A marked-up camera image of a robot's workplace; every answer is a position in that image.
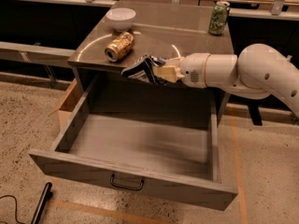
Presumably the grey drawer cabinet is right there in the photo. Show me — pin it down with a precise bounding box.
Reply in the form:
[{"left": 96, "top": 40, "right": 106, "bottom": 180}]
[{"left": 68, "top": 2, "right": 234, "bottom": 128}]

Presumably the black drawer handle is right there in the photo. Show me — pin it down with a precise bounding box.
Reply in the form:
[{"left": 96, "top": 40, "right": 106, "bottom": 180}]
[{"left": 110, "top": 174, "right": 144, "bottom": 191}]

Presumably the open grey top drawer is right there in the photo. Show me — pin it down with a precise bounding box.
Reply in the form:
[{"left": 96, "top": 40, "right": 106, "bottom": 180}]
[{"left": 28, "top": 75, "right": 239, "bottom": 212}]

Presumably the grey metal rail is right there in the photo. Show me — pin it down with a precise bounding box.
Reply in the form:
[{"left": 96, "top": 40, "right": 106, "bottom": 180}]
[{"left": 0, "top": 42, "right": 74, "bottom": 68}]

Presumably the black cable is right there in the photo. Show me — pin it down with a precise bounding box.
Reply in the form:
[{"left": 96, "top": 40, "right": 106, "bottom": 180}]
[{"left": 0, "top": 194, "right": 24, "bottom": 224}]

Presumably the green soda can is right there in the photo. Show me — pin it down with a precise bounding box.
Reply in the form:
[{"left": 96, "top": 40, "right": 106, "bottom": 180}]
[{"left": 208, "top": 1, "right": 230, "bottom": 35}]

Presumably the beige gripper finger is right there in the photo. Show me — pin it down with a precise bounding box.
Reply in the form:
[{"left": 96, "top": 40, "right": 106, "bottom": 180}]
[
  {"left": 164, "top": 57, "right": 183, "bottom": 67},
  {"left": 153, "top": 65, "right": 185, "bottom": 83}
]

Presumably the gold soda can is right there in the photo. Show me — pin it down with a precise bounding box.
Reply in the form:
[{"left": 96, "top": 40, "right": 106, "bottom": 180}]
[{"left": 105, "top": 32, "right": 135, "bottom": 63}]

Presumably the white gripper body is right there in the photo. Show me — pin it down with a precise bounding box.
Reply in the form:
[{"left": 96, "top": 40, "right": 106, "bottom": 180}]
[{"left": 180, "top": 53, "right": 210, "bottom": 89}]

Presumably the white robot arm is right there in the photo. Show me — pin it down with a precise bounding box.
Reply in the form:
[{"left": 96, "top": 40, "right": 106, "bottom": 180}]
[{"left": 153, "top": 44, "right": 299, "bottom": 116}]

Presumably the white bowl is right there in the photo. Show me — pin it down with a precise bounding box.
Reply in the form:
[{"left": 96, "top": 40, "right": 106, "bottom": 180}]
[{"left": 105, "top": 7, "right": 136, "bottom": 32}]

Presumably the blue chip bag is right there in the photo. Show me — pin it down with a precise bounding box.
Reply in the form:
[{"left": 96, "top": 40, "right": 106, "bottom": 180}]
[{"left": 121, "top": 55, "right": 166, "bottom": 85}]

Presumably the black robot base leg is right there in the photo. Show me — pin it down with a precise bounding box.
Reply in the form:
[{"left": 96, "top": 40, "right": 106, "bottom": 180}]
[{"left": 30, "top": 182, "right": 52, "bottom": 224}]

